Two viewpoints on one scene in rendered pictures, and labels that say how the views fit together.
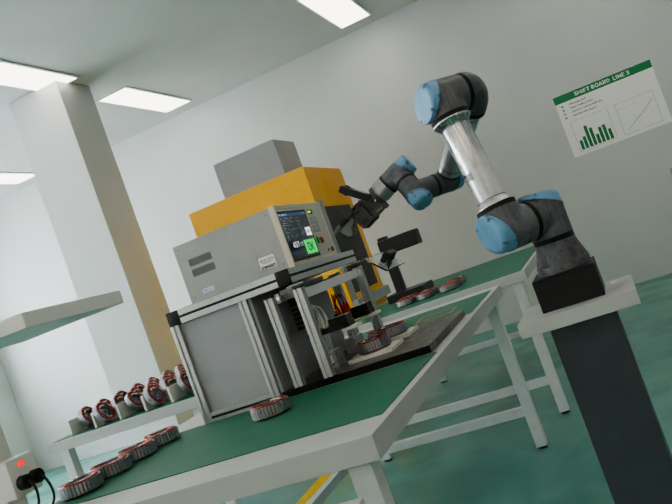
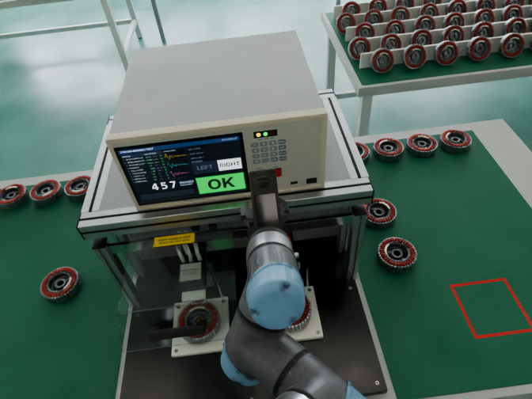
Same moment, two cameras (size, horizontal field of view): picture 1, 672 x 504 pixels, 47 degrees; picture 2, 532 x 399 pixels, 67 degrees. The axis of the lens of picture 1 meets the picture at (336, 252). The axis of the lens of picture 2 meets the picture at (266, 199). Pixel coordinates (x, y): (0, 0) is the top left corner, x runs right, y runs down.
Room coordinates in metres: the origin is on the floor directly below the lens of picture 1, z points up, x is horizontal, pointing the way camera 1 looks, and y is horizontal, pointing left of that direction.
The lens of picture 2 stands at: (2.47, -0.57, 1.78)
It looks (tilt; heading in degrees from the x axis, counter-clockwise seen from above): 46 degrees down; 70
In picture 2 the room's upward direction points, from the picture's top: 6 degrees counter-clockwise
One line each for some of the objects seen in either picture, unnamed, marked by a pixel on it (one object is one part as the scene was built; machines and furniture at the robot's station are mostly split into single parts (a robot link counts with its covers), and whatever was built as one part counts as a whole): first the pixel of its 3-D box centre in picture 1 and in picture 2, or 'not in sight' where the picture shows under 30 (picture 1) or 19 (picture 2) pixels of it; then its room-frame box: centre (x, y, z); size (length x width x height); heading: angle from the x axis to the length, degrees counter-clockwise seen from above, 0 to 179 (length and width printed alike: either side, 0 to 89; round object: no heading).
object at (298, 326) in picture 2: (392, 329); (290, 309); (2.67, -0.09, 0.80); 0.11 x 0.11 x 0.04
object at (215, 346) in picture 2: (376, 351); (201, 325); (2.44, -0.01, 0.78); 0.15 x 0.15 x 0.01; 71
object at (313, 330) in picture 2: (394, 336); (290, 314); (2.67, -0.09, 0.78); 0.15 x 0.15 x 0.01; 71
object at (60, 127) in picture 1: (115, 278); not in sight; (6.43, 1.81, 1.65); 0.50 x 0.45 x 3.30; 71
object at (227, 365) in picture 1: (227, 362); not in sight; (2.38, 0.43, 0.91); 0.28 x 0.03 x 0.32; 71
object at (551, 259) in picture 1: (558, 252); not in sight; (2.19, -0.60, 0.89); 0.15 x 0.15 x 0.10
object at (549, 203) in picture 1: (542, 214); not in sight; (2.19, -0.59, 1.01); 0.13 x 0.12 x 0.14; 113
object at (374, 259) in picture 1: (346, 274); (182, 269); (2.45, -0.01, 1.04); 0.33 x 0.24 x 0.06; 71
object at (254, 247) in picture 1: (258, 250); (222, 114); (2.67, 0.25, 1.22); 0.44 x 0.39 x 0.20; 161
